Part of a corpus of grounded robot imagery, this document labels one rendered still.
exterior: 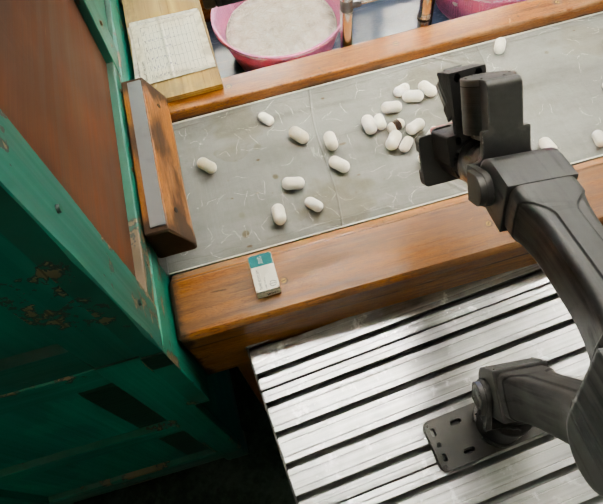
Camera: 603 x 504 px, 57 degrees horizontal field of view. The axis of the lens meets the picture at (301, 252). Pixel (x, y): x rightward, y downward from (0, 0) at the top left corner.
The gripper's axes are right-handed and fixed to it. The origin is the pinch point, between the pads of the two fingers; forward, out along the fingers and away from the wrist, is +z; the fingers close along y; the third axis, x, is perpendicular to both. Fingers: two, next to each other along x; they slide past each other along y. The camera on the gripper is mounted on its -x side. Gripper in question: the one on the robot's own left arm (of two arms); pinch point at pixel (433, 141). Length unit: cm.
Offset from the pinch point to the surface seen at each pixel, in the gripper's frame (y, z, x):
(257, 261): 28.4, -0.8, 10.1
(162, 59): 36, 35, -19
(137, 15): 39, 46, -28
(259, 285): 29.0, -3.7, 12.6
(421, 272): 6.2, -5.0, 16.8
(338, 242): 16.1, 0.9, 11.3
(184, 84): 33.1, 29.3, -14.3
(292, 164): 18.8, 16.2, 1.7
